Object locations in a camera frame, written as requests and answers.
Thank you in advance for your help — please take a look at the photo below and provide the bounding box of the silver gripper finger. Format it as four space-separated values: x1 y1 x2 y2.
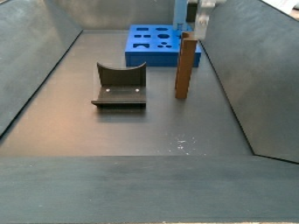
193 0 226 40

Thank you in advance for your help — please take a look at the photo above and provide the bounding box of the brown arch-profile block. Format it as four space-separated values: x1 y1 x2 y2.
174 31 197 99

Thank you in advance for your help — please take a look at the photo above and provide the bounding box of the blue shape-sorting board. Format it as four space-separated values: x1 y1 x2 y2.
124 24 202 68

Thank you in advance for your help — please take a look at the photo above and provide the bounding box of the light blue oblong peg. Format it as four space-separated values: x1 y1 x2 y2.
172 0 188 31

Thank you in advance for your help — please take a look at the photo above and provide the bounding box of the dark grey curved holder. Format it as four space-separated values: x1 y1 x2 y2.
90 63 145 107

